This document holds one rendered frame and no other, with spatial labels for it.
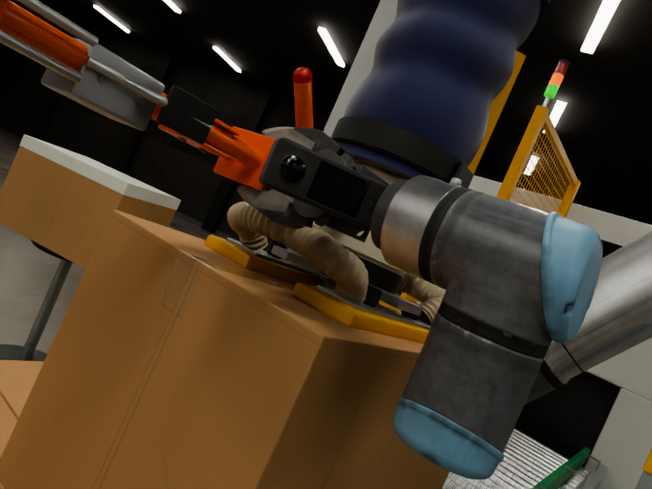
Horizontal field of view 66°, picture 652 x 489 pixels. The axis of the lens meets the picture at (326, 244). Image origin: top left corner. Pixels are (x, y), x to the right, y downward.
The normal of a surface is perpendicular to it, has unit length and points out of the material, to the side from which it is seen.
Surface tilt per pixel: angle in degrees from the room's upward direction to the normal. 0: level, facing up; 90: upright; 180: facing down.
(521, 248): 82
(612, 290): 85
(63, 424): 89
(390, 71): 75
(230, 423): 89
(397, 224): 103
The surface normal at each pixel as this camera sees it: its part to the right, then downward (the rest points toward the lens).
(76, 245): -0.26, -0.09
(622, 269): -0.61, -0.52
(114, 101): 0.73, 0.33
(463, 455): -0.04, 0.11
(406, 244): -0.68, 0.28
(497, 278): -0.54, -0.15
